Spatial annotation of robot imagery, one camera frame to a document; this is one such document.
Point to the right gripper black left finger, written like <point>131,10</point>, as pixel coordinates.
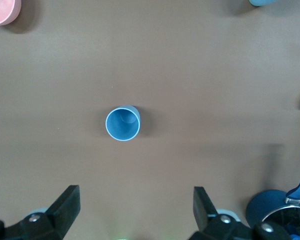
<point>62,207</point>

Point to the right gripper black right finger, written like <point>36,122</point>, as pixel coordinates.
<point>205,212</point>

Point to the blue cup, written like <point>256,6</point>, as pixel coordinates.
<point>261,2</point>
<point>120,127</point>

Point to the dark blue pot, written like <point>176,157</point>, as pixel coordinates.
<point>262,207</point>

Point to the pink bowl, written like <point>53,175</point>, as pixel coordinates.
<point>2,11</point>

